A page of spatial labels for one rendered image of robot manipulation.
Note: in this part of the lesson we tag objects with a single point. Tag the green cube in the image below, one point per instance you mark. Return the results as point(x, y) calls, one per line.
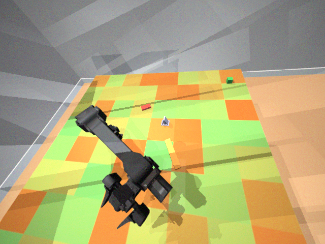
point(229, 80)

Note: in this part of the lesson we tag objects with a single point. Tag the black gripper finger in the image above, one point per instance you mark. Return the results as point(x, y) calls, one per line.
point(128, 219)
point(107, 195)

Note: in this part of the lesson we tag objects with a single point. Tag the pink flat bar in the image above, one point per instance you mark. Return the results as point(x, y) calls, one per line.
point(145, 107)

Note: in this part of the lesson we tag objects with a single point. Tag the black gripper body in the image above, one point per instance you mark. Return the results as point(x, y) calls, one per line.
point(140, 211)

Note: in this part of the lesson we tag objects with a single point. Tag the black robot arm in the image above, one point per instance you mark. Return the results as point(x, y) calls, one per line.
point(139, 168)

